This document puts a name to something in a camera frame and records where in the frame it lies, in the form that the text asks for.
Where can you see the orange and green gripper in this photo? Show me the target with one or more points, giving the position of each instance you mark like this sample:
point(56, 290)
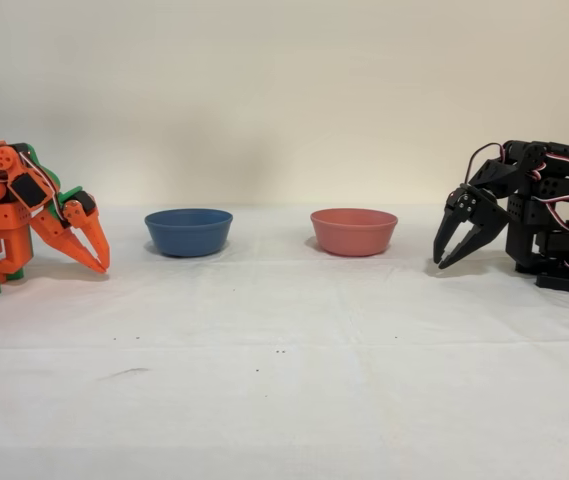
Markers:
point(72, 216)

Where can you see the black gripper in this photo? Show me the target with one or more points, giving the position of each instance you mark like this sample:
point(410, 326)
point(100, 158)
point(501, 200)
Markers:
point(469, 204)

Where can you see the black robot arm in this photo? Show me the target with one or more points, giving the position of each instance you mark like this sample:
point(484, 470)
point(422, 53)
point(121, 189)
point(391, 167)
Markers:
point(539, 220)

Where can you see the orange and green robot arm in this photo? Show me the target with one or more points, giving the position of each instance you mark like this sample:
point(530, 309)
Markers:
point(4, 215)

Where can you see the blue bowl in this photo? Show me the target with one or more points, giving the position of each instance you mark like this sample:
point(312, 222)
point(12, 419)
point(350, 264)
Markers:
point(189, 232)

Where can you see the pink bowl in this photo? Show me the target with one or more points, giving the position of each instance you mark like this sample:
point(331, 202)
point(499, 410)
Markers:
point(354, 232)

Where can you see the white tablecloth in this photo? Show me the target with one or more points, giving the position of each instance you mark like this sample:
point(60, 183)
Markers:
point(264, 400)

